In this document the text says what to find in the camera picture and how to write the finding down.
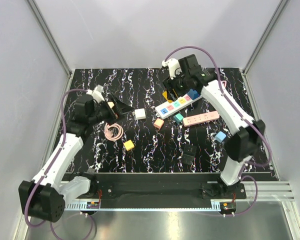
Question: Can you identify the black cube socket adapter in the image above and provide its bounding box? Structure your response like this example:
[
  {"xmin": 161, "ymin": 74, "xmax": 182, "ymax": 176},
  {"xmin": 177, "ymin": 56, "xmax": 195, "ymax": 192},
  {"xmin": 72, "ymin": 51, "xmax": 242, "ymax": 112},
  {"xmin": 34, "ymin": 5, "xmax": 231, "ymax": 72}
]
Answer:
[{"xmin": 181, "ymin": 144, "xmax": 197, "ymax": 165}]

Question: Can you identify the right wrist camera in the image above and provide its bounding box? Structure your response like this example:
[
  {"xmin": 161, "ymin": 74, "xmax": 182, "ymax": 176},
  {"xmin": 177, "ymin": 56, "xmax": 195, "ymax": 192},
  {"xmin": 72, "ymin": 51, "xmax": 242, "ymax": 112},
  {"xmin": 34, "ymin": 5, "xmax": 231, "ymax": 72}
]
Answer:
[{"xmin": 161, "ymin": 58, "xmax": 182, "ymax": 79}]

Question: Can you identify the pink power strip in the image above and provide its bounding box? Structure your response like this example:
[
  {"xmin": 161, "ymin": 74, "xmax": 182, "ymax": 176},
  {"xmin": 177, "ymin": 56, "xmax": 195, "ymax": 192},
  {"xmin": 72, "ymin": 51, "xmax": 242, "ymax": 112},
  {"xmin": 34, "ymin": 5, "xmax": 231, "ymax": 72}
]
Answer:
[{"xmin": 182, "ymin": 111, "xmax": 220, "ymax": 127}]

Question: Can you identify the pink plug adapter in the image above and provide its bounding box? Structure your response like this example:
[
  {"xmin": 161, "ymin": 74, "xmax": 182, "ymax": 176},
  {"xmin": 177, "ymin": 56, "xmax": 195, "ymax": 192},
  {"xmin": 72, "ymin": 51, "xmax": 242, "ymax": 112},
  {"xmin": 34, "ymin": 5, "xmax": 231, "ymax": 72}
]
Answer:
[{"xmin": 153, "ymin": 118, "xmax": 164, "ymax": 129}]

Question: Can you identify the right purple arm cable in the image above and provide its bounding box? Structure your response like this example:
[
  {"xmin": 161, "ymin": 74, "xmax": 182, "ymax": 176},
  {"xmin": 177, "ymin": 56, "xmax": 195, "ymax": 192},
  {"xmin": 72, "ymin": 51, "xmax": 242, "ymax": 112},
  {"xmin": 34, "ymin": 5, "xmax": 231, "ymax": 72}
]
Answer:
[{"xmin": 164, "ymin": 46, "xmax": 273, "ymax": 217}]

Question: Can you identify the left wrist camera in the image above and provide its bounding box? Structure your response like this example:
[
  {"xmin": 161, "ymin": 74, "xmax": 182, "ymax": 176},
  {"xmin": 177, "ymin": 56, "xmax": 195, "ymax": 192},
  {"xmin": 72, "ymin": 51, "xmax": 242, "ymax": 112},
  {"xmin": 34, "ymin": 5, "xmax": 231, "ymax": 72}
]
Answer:
[{"xmin": 86, "ymin": 85, "xmax": 105, "ymax": 104}]

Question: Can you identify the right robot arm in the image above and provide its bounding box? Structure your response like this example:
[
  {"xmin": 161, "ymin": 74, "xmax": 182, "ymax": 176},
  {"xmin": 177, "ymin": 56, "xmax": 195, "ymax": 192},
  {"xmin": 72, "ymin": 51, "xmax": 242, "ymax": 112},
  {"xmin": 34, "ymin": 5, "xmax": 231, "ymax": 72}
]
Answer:
[{"xmin": 161, "ymin": 54, "xmax": 265, "ymax": 199}]

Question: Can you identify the white plug adapter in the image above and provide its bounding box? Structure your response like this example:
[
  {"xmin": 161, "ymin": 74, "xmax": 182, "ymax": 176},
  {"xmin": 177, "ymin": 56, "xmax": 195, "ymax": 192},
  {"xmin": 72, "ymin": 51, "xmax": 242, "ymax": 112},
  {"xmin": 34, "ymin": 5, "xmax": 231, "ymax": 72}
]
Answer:
[{"xmin": 134, "ymin": 108, "xmax": 146, "ymax": 120}]

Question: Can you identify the light blue plug adapter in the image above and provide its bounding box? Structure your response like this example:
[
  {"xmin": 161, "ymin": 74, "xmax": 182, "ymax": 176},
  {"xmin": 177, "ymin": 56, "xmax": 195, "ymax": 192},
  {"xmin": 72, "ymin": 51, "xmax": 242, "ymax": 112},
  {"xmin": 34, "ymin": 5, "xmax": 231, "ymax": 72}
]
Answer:
[{"xmin": 214, "ymin": 131, "xmax": 227, "ymax": 143}]

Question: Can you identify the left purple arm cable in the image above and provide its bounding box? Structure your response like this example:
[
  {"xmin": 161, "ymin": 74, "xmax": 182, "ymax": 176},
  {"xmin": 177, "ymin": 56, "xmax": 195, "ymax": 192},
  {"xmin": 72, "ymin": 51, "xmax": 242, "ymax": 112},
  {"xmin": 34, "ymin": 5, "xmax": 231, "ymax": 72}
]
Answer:
[{"xmin": 23, "ymin": 89, "xmax": 98, "ymax": 238}]

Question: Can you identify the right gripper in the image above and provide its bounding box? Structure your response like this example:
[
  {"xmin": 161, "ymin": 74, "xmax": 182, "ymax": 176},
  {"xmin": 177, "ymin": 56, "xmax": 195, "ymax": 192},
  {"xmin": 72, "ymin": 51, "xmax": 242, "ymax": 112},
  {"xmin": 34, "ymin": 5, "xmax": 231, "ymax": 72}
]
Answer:
[{"xmin": 162, "ymin": 69, "xmax": 190, "ymax": 102}]

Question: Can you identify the yellow cube socket adapter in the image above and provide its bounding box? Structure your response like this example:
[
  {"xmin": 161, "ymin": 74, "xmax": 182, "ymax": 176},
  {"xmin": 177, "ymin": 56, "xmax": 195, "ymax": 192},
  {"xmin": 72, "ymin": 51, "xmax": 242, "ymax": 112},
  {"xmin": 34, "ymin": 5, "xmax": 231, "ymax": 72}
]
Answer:
[{"xmin": 162, "ymin": 91, "xmax": 175, "ymax": 103}]

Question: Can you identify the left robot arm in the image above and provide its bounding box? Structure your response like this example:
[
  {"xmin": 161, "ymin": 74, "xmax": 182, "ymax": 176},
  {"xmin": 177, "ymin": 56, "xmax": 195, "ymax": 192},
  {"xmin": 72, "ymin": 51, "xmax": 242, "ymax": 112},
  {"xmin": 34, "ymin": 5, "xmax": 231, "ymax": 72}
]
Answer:
[{"xmin": 18, "ymin": 94, "xmax": 134, "ymax": 223}]

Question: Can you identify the coiled pink socket cable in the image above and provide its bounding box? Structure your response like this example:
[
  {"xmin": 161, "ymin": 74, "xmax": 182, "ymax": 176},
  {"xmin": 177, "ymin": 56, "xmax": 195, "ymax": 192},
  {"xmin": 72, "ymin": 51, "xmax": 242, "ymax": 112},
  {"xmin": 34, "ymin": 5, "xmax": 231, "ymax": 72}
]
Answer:
[{"xmin": 104, "ymin": 122, "xmax": 124, "ymax": 141}]

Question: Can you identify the white multicolour power strip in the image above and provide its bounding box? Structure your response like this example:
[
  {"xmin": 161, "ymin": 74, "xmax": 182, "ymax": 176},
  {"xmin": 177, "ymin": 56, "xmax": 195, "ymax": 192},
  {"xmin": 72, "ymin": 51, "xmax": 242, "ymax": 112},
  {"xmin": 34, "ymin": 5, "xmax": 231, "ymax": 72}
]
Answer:
[{"xmin": 155, "ymin": 93, "xmax": 203, "ymax": 120}]

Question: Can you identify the small yellow plug adapter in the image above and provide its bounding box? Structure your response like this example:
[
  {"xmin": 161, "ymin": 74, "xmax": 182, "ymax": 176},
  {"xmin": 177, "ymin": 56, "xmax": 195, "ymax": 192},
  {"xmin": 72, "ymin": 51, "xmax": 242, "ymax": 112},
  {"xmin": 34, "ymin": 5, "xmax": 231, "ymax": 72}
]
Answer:
[{"xmin": 123, "ymin": 140, "xmax": 135, "ymax": 151}]

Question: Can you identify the blue cube socket adapter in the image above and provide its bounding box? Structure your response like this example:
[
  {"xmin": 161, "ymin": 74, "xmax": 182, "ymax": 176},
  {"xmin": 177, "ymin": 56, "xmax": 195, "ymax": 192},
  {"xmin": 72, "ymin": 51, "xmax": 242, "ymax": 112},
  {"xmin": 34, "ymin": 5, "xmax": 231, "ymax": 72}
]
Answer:
[{"xmin": 187, "ymin": 89, "xmax": 200, "ymax": 100}]

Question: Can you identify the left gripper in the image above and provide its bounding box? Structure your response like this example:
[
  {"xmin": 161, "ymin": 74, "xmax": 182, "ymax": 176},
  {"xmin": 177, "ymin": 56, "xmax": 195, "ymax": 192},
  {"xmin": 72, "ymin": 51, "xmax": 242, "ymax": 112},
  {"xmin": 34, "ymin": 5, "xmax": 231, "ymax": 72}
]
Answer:
[{"xmin": 89, "ymin": 93, "xmax": 134, "ymax": 126}]

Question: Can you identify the teal plug adapter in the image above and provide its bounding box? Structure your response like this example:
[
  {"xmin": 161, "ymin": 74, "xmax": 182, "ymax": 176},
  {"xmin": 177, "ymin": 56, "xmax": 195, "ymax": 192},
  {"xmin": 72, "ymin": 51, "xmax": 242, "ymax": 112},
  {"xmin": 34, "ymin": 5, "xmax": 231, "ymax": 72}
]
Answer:
[{"xmin": 173, "ymin": 113, "xmax": 184, "ymax": 124}]

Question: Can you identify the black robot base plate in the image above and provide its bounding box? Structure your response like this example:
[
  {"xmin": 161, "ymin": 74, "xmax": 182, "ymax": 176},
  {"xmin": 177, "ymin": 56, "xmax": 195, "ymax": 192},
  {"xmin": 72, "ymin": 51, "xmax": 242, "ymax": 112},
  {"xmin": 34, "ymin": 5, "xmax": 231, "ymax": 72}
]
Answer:
[{"xmin": 79, "ymin": 173, "xmax": 247, "ymax": 211}]

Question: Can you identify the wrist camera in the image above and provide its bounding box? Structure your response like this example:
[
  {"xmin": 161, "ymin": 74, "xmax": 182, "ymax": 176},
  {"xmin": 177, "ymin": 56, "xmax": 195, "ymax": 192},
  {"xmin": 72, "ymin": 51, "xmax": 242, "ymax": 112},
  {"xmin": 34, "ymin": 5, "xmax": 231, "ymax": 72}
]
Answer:
[
  {"xmin": 86, "ymin": 85, "xmax": 105, "ymax": 104},
  {"xmin": 161, "ymin": 58, "xmax": 182, "ymax": 79}
]

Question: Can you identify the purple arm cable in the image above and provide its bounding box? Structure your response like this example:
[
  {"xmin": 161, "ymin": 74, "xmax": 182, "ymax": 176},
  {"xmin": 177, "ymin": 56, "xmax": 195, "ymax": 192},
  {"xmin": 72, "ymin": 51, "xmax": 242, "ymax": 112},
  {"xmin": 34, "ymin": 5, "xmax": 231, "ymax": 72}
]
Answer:
[
  {"xmin": 164, "ymin": 46, "xmax": 273, "ymax": 217},
  {"xmin": 23, "ymin": 89, "xmax": 98, "ymax": 238}
]

